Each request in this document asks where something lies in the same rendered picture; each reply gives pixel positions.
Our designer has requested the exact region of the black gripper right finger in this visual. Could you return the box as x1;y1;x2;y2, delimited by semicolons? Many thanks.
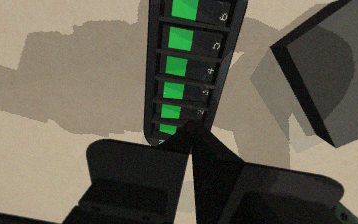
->
191;121;344;224

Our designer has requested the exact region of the dark grey controller unit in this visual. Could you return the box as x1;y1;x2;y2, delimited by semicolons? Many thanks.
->
143;0;248;146

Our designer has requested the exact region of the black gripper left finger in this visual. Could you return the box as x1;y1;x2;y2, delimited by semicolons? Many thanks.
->
86;120;195;224

